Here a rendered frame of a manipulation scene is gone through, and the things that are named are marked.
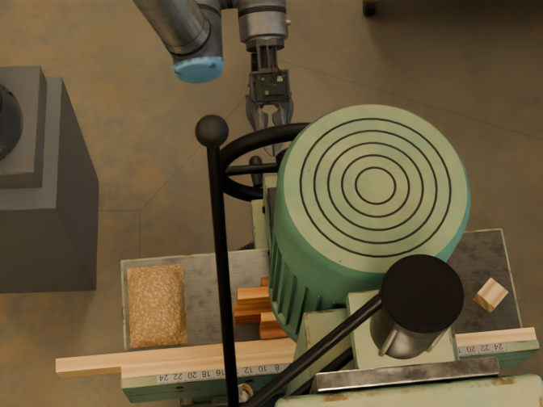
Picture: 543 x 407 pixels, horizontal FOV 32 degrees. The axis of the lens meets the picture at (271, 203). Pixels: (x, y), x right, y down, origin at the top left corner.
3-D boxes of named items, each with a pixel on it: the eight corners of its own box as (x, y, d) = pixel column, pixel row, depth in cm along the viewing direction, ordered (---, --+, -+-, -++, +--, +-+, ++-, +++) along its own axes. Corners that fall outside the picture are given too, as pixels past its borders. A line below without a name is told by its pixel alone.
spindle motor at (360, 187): (402, 215, 116) (455, 91, 87) (425, 354, 109) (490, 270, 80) (261, 226, 114) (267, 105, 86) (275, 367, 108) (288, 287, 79)
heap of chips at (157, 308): (183, 263, 143) (181, 258, 141) (187, 343, 139) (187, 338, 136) (127, 268, 143) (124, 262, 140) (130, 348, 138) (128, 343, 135)
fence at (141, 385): (527, 348, 140) (538, 339, 135) (529, 358, 139) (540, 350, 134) (125, 386, 136) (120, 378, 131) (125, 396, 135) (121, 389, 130)
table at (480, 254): (483, 187, 156) (492, 172, 151) (520, 367, 145) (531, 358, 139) (120, 216, 152) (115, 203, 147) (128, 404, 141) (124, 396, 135)
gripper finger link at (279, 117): (275, 154, 169) (271, 103, 169) (273, 157, 175) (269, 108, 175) (292, 153, 169) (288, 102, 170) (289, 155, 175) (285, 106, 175)
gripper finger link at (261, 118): (258, 155, 169) (254, 105, 169) (256, 158, 175) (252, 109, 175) (275, 154, 169) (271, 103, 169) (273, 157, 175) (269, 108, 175)
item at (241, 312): (395, 300, 142) (400, 290, 137) (397, 310, 141) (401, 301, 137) (233, 314, 140) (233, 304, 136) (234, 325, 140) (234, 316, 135)
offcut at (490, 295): (486, 283, 144) (490, 277, 141) (503, 297, 143) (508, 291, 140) (472, 299, 142) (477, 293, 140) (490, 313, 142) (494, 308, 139)
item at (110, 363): (431, 330, 140) (437, 324, 137) (434, 343, 140) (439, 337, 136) (60, 364, 137) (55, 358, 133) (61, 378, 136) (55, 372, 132)
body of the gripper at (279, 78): (250, 104, 167) (245, 37, 168) (248, 111, 176) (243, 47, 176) (292, 101, 168) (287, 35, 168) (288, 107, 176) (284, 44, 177)
